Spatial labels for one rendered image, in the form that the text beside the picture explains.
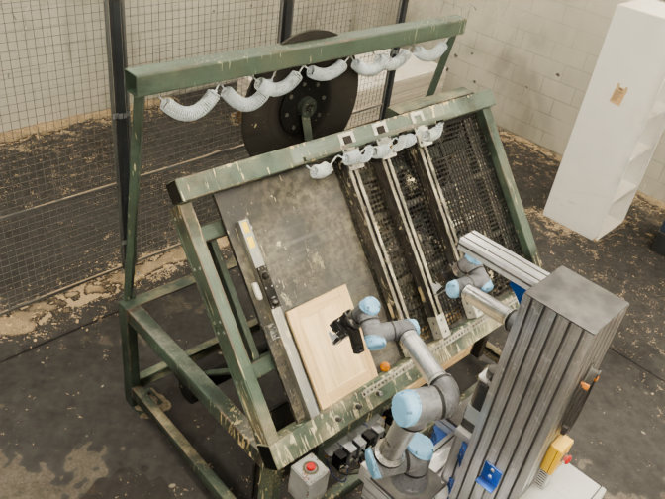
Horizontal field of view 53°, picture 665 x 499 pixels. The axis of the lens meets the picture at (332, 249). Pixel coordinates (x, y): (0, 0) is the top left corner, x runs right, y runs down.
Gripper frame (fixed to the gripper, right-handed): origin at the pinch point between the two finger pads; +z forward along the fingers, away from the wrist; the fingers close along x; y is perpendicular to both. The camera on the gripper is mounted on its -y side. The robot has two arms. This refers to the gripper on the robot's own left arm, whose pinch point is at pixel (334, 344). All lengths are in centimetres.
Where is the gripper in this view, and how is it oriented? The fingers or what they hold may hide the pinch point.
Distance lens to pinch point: 284.5
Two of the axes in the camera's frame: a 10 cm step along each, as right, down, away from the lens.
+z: -4.3, 4.9, 7.6
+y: -5.4, -8.1, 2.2
